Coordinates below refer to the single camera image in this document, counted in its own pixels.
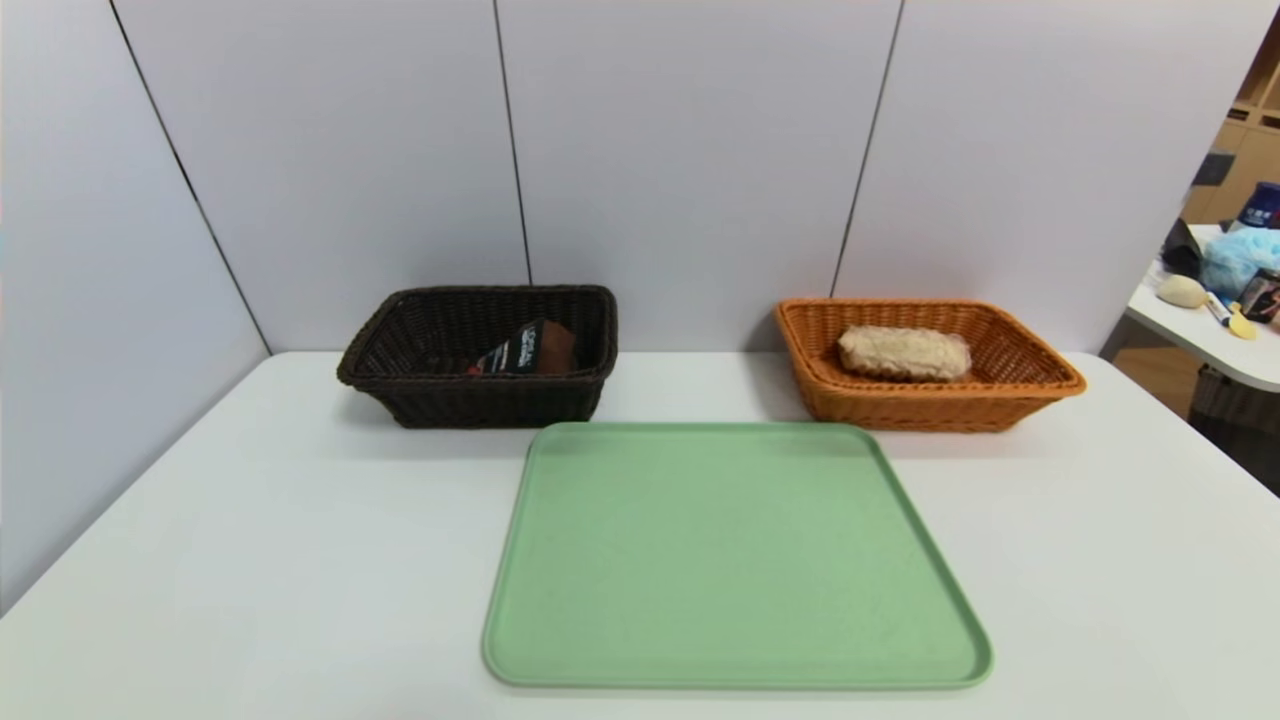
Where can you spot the beige oval lump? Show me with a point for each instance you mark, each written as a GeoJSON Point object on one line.
{"type": "Point", "coordinates": [1183, 291]}

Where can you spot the light green plastic tray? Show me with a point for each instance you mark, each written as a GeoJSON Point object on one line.
{"type": "Point", "coordinates": [720, 560]}

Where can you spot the light blue fluffy bundle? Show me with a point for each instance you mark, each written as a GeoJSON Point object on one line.
{"type": "Point", "coordinates": [1240, 255]}

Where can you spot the orange wicker basket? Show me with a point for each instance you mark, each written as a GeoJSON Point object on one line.
{"type": "Point", "coordinates": [900, 410]}

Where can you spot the grey woven storage basket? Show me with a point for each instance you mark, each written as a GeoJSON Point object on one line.
{"type": "Point", "coordinates": [1235, 400]}

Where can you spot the dark green cosmetic tube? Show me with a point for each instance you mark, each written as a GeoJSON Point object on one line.
{"type": "Point", "coordinates": [515, 352]}

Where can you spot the wooden shelf unit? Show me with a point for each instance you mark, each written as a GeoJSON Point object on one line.
{"type": "Point", "coordinates": [1255, 150]}

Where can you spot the marbled sliced bread loaf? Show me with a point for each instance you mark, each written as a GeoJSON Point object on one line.
{"type": "Point", "coordinates": [905, 353]}

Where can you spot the dark blue jar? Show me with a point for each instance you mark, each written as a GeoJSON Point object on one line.
{"type": "Point", "coordinates": [1262, 205]}

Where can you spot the brown towel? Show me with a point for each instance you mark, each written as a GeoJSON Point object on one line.
{"type": "Point", "coordinates": [562, 350]}

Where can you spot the yellow small spatula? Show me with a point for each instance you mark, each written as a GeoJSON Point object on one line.
{"type": "Point", "coordinates": [1243, 325]}

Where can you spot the white side table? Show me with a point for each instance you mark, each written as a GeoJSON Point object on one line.
{"type": "Point", "coordinates": [1200, 345]}

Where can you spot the dark brown wicker basket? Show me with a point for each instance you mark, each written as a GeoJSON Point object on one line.
{"type": "Point", "coordinates": [450, 402]}

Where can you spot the black bag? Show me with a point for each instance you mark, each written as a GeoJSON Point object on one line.
{"type": "Point", "coordinates": [1180, 250]}

